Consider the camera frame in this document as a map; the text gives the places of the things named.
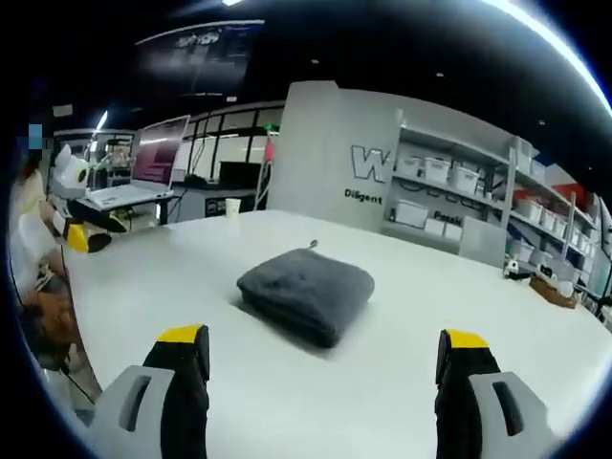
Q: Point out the row of white storage boxes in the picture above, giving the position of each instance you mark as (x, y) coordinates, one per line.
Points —
(459, 174)

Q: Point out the grey metal shelf unit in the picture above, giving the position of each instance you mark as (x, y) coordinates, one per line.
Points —
(516, 191)

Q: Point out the brown wicker basket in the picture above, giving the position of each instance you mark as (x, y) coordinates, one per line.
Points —
(552, 289)

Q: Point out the person's white clothing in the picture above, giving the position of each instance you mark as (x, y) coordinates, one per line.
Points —
(28, 225)

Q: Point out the white standing desk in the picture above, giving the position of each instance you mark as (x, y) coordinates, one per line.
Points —
(124, 197)

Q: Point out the dark hanging ceiling screen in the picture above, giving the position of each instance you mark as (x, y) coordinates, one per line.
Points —
(201, 52)

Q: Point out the small black and white device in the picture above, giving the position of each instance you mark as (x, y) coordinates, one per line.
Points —
(512, 268)

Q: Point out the white printed partition panel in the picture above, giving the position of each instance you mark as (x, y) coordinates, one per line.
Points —
(330, 158)

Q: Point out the white paper cup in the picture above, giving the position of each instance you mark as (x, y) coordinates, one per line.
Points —
(233, 208)

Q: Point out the large tilted monitor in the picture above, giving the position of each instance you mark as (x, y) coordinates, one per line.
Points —
(158, 153)

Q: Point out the pink hanging object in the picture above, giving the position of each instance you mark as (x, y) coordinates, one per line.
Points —
(270, 150)

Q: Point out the grey towel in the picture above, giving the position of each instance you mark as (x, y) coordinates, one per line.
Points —
(306, 291)

